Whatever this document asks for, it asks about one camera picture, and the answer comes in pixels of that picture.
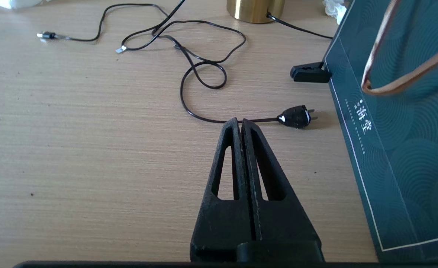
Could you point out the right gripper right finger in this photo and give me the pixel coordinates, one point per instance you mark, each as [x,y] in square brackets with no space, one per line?
[282,223]

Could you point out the crumpled white tissue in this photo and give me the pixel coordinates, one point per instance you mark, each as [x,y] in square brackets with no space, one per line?
[334,9]

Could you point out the white toilet paper roll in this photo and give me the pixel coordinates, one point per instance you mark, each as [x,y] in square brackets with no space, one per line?
[18,3]

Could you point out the brass desk lamp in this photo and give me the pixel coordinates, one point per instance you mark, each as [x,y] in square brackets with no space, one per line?
[256,9]

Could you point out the black plastic clip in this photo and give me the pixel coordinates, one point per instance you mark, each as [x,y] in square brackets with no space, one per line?
[310,72]

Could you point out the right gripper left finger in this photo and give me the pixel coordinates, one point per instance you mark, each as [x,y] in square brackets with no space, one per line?
[222,223]

